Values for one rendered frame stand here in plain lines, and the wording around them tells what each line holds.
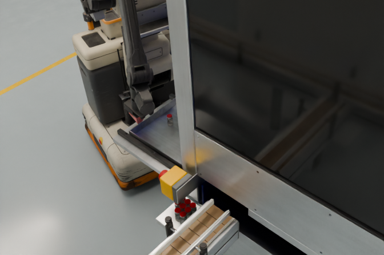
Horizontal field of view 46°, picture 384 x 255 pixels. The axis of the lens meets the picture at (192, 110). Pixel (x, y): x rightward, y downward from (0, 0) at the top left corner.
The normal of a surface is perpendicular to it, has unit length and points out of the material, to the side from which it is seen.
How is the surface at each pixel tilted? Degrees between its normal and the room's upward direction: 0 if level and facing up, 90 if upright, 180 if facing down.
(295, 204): 90
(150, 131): 0
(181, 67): 90
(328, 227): 90
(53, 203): 0
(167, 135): 0
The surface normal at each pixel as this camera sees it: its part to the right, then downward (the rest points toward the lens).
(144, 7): 0.50, 0.64
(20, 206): -0.05, -0.77
